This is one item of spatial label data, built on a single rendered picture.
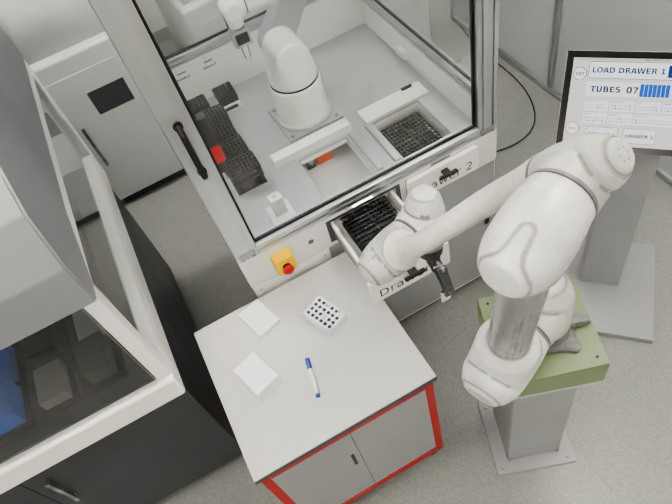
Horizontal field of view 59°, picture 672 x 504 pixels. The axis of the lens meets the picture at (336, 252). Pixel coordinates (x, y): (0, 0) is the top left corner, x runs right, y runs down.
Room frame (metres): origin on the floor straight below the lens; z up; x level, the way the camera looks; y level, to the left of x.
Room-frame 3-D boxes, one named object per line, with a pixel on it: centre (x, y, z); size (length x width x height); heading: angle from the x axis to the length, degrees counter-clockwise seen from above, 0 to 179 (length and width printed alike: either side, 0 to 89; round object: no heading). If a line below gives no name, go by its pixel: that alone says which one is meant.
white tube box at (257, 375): (0.93, 0.36, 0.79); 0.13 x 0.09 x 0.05; 30
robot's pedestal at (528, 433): (0.75, -0.49, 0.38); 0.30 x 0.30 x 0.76; 82
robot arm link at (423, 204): (0.97, -0.24, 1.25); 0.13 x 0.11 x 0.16; 122
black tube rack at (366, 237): (1.27, -0.16, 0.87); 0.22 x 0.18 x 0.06; 12
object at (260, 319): (1.16, 0.32, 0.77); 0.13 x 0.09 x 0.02; 28
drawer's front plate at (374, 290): (1.07, -0.20, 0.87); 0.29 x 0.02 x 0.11; 102
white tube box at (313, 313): (1.07, 0.10, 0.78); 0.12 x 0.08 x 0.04; 35
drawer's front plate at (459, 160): (1.42, -0.45, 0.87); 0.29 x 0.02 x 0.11; 102
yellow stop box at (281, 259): (1.27, 0.18, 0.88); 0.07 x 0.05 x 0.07; 102
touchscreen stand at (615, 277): (1.26, -1.08, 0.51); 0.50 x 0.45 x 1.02; 148
